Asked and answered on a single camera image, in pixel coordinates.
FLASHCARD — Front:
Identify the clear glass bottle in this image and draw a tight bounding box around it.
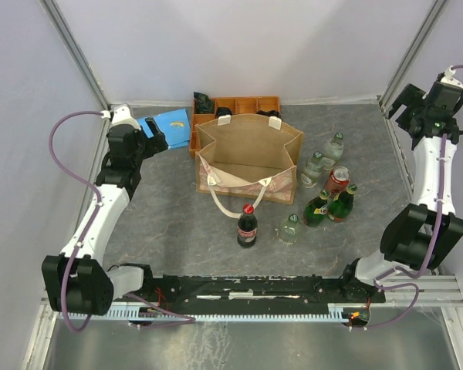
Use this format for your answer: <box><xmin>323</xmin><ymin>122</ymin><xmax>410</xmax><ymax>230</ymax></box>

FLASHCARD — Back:
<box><xmin>300</xmin><ymin>151</ymin><xmax>323</xmax><ymax>188</ymax></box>
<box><xmin>278</xmin><ymin>214</ymin><xmax>301</xmax><ymax>244</ymax></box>
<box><xmin>322</xmin><ymin>133</ymin><xmax>344</xmax><ymax>171</ymax></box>

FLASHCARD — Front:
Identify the red beverage can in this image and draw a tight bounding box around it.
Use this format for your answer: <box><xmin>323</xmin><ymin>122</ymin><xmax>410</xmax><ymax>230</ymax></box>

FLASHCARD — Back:
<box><xmin>324</xmin><ymin>166</ymin><xmax>350</xmax><ymax>197</ymax></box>

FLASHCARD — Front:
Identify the burlap canvas tote bag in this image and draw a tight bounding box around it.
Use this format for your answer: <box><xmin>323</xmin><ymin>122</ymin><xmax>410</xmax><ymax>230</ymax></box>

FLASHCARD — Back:
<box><xmin>195</xmin><ymin>114</ymin><xmax>304</xmax><ymax>219</ymax></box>

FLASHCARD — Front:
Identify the small green glass bottle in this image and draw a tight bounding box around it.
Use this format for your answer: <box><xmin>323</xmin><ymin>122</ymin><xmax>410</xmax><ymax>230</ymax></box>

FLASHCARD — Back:
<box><xmin>327</xmin><ymin>183</ymin><xmax>357</xmax><ymax>222</ymax></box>

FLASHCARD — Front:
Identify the clear glass bottle front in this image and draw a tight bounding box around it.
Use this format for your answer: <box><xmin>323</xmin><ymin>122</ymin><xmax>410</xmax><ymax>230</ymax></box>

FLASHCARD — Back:
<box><xmin>300</xmin><ymin>151</ymin><xmax>323</xmax><ymax>188</ymax></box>

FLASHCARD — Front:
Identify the red cap cola bottle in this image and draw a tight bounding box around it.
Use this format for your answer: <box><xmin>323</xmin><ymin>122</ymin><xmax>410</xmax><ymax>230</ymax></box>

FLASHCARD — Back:
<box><xmin>237</xmin><ymin>203</ymin><xmax>258</xmax><ymax>248</ymax></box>

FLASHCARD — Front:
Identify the dark green yellow-label bottle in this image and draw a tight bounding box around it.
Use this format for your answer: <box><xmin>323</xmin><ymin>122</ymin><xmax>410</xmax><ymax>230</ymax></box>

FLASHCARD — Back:
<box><xmin>303</xmin><ymin>189</ymin><xmax>330</xmax><ymax>227</ymax></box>

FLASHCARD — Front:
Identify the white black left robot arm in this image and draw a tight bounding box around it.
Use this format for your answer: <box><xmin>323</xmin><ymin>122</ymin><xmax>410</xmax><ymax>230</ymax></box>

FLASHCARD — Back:
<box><xmin>42</xmin><ymin>118</ymin><xmax>168</xmax><ymax>317</ymax></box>

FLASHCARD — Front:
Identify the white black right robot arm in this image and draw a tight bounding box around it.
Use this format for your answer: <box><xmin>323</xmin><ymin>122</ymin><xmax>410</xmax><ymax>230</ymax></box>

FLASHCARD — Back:
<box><xmin>338</xmin><ymin>75</ymin><xmax>463</xmax><ymax>301</ymax></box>

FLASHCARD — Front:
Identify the blue patterned cloth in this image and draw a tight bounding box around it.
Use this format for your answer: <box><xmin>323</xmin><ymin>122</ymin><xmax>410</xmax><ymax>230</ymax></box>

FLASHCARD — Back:
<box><xmin>137</xmin><ymin>109</ymin><xmax>191</xmax><ymax>150</ymax></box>

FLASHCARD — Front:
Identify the dark patterned packet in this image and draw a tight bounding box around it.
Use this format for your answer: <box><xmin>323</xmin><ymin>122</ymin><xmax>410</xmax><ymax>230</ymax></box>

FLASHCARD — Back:
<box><xmin>194</xmin><ymin>92</ymin><xmax>215</xmax><ymax>114</ymax></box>

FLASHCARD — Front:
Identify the orange wooden compartment tray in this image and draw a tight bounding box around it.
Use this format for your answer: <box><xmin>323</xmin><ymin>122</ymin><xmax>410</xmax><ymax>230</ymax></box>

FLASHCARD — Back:
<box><xmin>188</xmin><ymin>96</ymin><xmax>281</xmax><ymax>159</ymax></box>

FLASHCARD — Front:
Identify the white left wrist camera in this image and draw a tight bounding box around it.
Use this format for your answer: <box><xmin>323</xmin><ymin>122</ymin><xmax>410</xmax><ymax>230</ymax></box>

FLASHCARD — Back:
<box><xmin>100</xmin><ymin>103</ymin><xmax>141</xmax><ymax>130</ymax></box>

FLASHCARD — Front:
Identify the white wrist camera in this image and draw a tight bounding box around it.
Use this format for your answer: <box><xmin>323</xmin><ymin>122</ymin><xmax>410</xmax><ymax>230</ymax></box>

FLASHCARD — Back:
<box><xmin>436</xmin><ymin>66</ymin><xmax>463</xmax><ymax>89</ymax></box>
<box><xmin>100</xmin><ymin>103</ymin><xmax>141</xmax><ymax>130</ymax></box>

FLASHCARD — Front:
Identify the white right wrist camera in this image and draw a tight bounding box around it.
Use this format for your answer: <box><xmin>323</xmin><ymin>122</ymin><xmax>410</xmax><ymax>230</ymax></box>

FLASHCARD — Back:
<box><xmin>436</xmin><ymin>66</ymin><xmax>463</xmax><ymax>89</ymax></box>

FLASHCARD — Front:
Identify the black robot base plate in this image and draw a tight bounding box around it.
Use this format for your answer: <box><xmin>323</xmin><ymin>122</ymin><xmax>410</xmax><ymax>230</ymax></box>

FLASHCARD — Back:
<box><xmin>133</xmin><ymin>275</ymin><xmax>386</xmax><ymax>318</ymax></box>

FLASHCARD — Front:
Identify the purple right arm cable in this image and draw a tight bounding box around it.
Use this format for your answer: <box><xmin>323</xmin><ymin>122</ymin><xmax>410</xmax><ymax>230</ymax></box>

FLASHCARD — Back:
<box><xmin>346</xmin><ymin>63</ymin><xmax>463</xmax><ymax>331</ymax></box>

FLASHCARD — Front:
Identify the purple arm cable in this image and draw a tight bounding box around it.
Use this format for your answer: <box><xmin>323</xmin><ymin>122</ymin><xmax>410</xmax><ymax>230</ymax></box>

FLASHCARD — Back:
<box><xmin>48</xmin><ymin>109</ymin><xmax>197</xmax><ymax>333</ymax></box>
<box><xmin>346</xmin><ymin>63</ymin><xmax>463</xmax><ymax>331</ymax></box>

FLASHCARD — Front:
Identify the light blue cable duct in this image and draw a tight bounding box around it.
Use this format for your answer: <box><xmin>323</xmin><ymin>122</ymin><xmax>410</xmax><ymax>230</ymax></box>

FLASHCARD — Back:
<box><xmin>57</xmin><ymin>302</ymin><xmax>352</xmax><ymax>321</ymax></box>

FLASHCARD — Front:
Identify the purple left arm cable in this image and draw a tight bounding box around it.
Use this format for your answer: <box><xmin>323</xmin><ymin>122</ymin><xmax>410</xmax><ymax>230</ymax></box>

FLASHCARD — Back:
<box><xmin>48</xmin><ymin>109</ymin><xmax>197</xmax><ymax>333</ymax></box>

